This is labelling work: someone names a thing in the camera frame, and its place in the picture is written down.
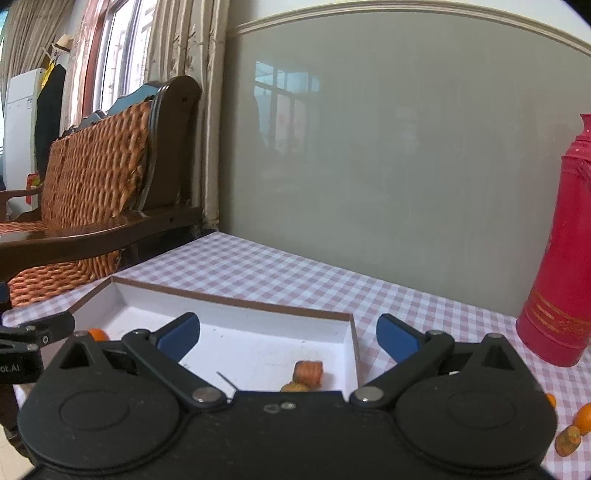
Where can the mandarin orange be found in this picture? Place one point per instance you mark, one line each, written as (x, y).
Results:
(551, 400)
(584, 419)

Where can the olive brown fruit piece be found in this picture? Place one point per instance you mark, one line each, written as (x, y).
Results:
(567, 442)

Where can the black coat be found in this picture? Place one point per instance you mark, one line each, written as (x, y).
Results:
(48, 115)

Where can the window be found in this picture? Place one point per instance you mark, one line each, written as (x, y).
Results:
(124, 46)

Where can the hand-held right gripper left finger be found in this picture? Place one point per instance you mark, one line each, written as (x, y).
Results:
(178, 337)

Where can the beige patterned curtain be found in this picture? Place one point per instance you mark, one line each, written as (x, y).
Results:
(189, 46)

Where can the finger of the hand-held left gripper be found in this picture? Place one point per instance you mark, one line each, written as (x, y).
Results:
(53, 325)
(3, 294)

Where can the red ornament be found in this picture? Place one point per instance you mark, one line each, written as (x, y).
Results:
(34, 181)

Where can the brown cardboard box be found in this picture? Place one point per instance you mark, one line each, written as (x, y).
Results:
(258, 332)

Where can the red thermos flask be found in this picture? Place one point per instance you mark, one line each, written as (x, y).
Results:
(563, 277)

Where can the white refrigerator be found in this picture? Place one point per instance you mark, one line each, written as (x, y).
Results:
(18, 129)

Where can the pink checkered tablecloth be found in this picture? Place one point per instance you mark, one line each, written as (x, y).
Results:
(415, 323)

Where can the yellow brown longan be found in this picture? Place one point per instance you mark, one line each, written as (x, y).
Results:
(294, 387)

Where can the straw hat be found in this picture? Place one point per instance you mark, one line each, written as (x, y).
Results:
(62, 44)

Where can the wooden sofa with woven cushion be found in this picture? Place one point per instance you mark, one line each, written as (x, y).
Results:
(92, 175)

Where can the yellow garment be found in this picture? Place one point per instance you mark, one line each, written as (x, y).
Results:
(47, 77)

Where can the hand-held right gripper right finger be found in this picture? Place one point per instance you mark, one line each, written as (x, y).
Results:
(397, 339)

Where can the orange fruit piece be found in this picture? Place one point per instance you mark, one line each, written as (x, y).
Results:
(98, 335)

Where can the reddish brown ribbed fruit piece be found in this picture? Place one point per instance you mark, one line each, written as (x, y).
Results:
(310, 373)

